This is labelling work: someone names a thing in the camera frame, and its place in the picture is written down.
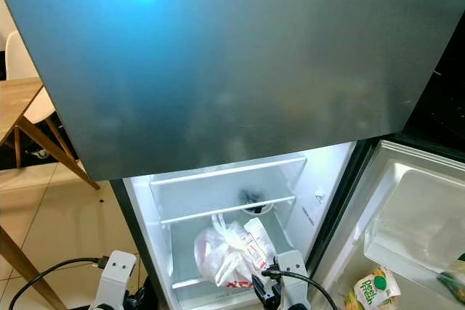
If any white KFC plastic bag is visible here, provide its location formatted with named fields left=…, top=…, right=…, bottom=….
left=193, top=213, right=278, bottom=289

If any glass fridge shelf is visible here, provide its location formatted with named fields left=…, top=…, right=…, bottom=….
left=149, top=156, right=308, bottom=186
left=166, top=219, right=284, bottom=290
left=158, top=179, right=297, bottom=225

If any grey fridge cabinet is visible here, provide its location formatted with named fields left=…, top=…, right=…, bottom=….
left=113, top=139, right=379, bottom=310

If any clear fridge door bin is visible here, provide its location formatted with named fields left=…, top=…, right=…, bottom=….
left=363, top=168, right=465, bottom=276

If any small dark bowl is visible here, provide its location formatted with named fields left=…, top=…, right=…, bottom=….
left=237, top=187, right=270, bottom=214

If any yellow green juice carton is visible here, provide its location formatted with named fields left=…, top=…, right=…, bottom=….
left=345, top=266, right=402, bottom=310

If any black foam floor mat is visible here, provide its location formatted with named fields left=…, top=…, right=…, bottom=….
left=0, top=118, right=82, bottom=174

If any green chicken stock pouch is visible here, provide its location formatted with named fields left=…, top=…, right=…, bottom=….
left=436, top=252, right=465, bottom=287

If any wooden dining table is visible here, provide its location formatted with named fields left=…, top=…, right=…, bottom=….
left=0, top=78, right=68, bottom=310

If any silver freezer door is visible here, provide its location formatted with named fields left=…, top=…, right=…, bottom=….
left=0, top=0, right=465, bottom=182

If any white plastic chair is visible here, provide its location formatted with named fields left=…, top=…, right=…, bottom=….
left=4, top=30, right=101, bottom=192

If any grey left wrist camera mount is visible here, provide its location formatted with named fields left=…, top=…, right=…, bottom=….
left=104, top=250, right=139, bottom=310

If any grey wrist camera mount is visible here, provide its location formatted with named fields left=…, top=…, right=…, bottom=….
left=104, top=250, right=139, bottom=310
left=275, top=250, right=310, bottom=310

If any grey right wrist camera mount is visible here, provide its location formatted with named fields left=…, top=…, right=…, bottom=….
left=275, top=250, right=310, bottom=310

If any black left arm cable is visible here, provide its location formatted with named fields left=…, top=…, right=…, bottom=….
left=28, top=256, right=110, bottom=310

